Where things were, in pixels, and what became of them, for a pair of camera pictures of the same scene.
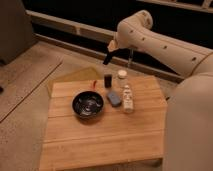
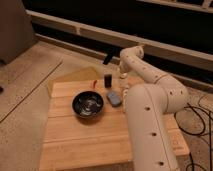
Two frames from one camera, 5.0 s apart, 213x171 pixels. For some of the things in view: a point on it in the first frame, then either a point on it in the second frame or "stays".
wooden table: (113, 140) stays
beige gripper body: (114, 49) to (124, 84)
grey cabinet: (16, 30) stays
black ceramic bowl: (88, 104) stays
